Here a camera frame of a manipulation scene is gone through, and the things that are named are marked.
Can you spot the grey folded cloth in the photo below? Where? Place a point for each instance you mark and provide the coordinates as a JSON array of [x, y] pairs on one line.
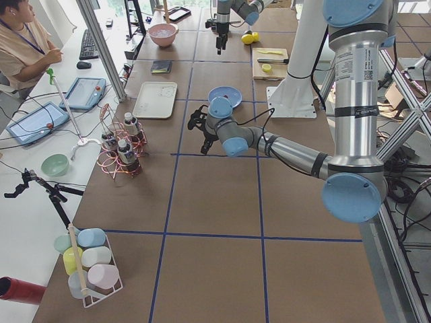
[[161, 67]]

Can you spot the blue round plate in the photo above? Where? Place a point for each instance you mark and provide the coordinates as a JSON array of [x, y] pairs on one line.
[[235, 96]]

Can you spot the aluminium frame post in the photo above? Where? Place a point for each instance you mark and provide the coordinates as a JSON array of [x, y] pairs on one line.
[[91, 21]]

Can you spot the mint green cup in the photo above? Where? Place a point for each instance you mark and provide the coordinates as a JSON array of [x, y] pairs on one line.
[[62, 243]]

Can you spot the cream bear tray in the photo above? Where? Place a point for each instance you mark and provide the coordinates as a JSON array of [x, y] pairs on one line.
[[155, 100]]

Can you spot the yellow lemon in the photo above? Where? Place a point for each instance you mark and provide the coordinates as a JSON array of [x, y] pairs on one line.
[[247, 39], [256, 36]]

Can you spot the copper wire bottle rack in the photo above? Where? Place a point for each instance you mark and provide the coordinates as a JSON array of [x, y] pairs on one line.
[[113, 165]]

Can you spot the teach pendant far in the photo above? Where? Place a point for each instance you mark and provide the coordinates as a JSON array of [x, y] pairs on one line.
[[85, 93]]

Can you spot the seated person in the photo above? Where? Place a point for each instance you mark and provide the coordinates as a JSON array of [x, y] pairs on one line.
[[26, 49]]

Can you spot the tea bottle front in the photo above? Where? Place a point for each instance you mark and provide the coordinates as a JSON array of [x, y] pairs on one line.
[[128, 157]]

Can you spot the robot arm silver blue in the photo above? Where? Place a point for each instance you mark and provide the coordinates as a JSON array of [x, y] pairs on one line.
[[354, 186]]

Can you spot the pink cup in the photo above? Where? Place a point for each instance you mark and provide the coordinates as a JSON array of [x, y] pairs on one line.
[[103, 276]]

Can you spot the yellow plastic knife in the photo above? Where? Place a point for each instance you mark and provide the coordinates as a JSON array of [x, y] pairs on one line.
[[273, 52]]

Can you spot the wooden stand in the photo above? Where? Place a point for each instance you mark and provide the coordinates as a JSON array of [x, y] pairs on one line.
[[167, 17]]

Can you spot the tea bottle rear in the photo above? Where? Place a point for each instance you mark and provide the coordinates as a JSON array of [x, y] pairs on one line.
[[133, 128]]

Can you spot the teach pendant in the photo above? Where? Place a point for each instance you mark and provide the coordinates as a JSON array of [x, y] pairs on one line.
[[85, 93], [37, 124]]

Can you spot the white cup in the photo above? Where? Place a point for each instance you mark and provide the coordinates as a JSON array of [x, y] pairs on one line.
[[96, 255]]

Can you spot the yellow cup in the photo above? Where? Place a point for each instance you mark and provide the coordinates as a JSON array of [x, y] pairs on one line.
[[69, 261]]

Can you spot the red cylinder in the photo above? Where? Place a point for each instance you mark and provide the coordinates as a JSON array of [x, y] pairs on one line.
[[21, 291]]

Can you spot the black mouse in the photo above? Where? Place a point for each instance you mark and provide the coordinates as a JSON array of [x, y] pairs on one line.
[[81, 65]]

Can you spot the teach pendant near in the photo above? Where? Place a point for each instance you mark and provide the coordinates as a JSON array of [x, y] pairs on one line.
[[37, 124]]

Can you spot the wooden cutting board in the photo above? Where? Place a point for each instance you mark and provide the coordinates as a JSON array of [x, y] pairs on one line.
[[278, 70]]

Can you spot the tea bottle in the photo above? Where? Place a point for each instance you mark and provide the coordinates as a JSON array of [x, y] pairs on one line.
[[133, 128], [128, 157], [110, 143]]

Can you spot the green bowl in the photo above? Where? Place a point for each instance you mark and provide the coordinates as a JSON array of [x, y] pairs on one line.
[[55, 165]]

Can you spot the lemon half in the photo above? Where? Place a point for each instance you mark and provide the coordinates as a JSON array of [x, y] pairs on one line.
[[266, 67]]

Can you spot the pink bowl with ice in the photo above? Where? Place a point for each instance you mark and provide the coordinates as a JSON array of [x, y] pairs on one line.
[[163, 35]]

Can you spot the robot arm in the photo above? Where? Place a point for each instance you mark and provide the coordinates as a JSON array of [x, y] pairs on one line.
[[248, 11]]

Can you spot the light blue lower cup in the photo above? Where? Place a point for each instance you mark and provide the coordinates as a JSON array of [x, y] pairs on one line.
[[75, 286]]

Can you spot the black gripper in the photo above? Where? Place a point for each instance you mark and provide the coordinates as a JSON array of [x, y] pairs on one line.
[[221, 29], [209, 133]]

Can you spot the white wire cup basket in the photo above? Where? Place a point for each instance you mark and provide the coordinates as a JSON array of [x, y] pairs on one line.
[[93, 294]]

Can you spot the black keyboard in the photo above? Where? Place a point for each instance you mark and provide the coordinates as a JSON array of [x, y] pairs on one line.
[[88, 48]]

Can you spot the white reacher stick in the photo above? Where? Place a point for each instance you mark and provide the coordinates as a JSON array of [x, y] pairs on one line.
[[82, 141]]

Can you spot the tea bottle left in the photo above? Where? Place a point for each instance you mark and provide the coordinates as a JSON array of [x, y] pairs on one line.
[[110, 143]]

